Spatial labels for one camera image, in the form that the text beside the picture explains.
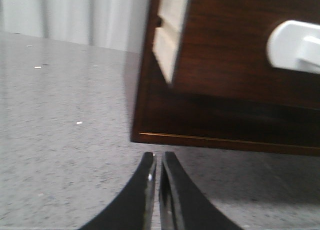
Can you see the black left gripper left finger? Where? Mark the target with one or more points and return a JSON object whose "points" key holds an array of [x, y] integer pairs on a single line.
{"points": [[133, 207]]}

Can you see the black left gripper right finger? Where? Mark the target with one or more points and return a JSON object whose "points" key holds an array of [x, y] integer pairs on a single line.
{"points": [[182, 205]]}

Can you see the dark wooden drawer cabinet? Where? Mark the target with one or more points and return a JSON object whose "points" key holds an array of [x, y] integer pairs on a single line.
{"points": [[163, 115]]}

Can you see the dark wooden drawer front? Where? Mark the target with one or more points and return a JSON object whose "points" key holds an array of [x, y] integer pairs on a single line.
{"points": [[222, 52]]}

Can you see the white pleated curtain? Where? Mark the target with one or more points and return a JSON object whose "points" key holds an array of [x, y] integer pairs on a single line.
{"points": [[114, 24]]}

